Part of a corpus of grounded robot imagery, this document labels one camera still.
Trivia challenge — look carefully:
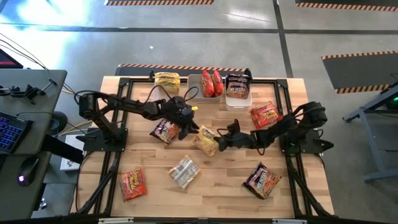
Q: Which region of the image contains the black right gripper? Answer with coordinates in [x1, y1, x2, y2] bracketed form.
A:
[214, 121, 254, 152]

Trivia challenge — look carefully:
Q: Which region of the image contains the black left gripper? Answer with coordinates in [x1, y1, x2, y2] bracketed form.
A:
[160, 96, 200, 141]

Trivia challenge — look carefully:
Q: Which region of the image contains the yellow Maruchan noodle pack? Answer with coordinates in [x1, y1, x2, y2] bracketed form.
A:
[190, 124, 220, 157]
[155, 78, 181, 94]
[154, 72, 181, 81]
[169, 154, 201, 190]

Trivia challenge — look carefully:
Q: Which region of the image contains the black Maruchan fire noodle pack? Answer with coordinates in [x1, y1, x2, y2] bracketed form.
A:
[243, 161, 282, 200]
[226, 81, 251, 100]
[149, 118, 180, 144]
[226, 73, 251, 85]

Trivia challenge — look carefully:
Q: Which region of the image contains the clear plastic bin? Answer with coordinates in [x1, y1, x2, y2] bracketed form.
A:
[150, 72, 181, 110]

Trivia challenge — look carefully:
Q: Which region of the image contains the grey plastic bin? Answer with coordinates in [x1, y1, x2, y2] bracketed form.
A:
[187, 73, 225, 103]

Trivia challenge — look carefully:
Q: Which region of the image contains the white plastic bin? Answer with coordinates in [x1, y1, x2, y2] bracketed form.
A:
[225, 74, 253, 112]

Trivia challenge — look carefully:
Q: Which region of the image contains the black mat with striped edge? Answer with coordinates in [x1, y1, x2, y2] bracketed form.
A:
[114, 63, 253, 78]
[104, 0, 215, 6]
[321, 50, 398, 95]
[294, 0, 398, 12]

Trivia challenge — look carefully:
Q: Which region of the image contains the white box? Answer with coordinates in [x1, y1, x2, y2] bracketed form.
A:
[60, 134, 85, 172]

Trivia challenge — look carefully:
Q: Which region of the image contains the black desk leg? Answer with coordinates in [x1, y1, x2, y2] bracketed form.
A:
[40, 133, 85, 165]

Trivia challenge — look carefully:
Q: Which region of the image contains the black round base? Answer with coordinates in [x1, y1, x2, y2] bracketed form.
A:
[49, 111, 68, 133]

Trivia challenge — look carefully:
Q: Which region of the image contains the grey office desk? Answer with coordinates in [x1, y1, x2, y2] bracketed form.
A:
[0, 68, 68, 220]

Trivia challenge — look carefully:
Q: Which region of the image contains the blue-grey table stand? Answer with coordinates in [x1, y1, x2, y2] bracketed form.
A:
[341, 81, 398, 184]

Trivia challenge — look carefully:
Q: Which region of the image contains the black desk clamp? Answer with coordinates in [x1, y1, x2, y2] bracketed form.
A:
[0, 83, 47, 101]

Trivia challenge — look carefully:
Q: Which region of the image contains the black computer mouse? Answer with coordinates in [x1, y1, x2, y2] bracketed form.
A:
[17, 155, 40, 187]

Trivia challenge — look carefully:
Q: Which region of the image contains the backlit black keyboard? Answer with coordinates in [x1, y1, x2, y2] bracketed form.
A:
[0, 111, 34, 156]

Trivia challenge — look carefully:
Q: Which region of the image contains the black device with green light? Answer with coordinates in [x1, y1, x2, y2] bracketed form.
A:
[385, 93, 398, 110]

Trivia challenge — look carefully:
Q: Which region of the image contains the black monitor with red stripe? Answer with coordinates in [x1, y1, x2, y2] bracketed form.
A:
[0, 48, 24, 70]

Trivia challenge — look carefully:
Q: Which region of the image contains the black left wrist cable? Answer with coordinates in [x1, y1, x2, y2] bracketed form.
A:
[146, 84, 200, 105]

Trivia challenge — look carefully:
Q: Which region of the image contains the black aluminium table frame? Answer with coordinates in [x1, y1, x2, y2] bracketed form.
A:
[70, 68, 336, 218]

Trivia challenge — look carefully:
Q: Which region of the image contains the white bracket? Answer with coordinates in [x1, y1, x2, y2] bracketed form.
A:
[98, 217, 135, 224]
[272, 218, 308, 224]

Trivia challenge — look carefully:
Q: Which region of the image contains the yellow cable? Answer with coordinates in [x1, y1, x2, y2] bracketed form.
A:
[61, 88, 78, 100]

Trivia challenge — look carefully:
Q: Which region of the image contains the black floor cable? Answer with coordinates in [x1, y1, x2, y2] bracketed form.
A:
[0, 32, 47, 71]

